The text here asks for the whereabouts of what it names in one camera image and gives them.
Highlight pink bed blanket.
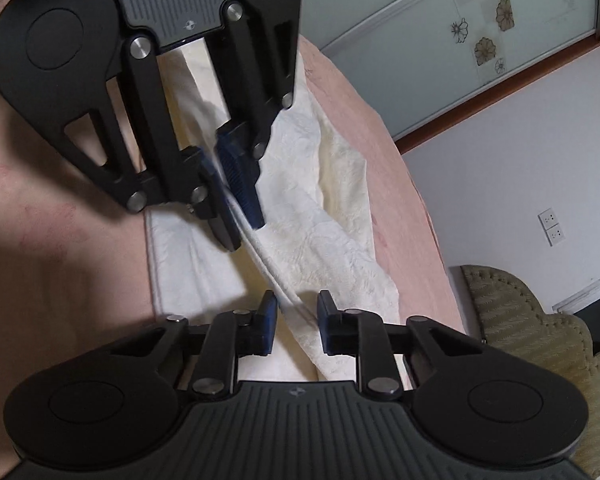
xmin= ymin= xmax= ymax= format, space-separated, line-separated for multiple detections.
xmin=0 ymin=40 xmax=463 ymax=478

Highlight brown wooden door frame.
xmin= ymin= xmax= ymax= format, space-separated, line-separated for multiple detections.
xmin=394 ymin=6 xmax=600 ymax=155

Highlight olive quilted headboard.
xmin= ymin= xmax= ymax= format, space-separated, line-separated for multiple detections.
xmin=462 ymin=266 xmax=600 ymax=479

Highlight white textured pants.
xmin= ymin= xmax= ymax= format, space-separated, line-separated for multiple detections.
xmin=144 ymin=41 xmax=401 ymax=384

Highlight white wall socket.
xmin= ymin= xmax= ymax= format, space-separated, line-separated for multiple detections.
xmin=538 ymin=208 xmax=565 ymax=247

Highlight glass wardrobe sliding door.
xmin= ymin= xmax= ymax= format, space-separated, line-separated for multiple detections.
xmin=301 ymin=0 xmax=598 ymax=138

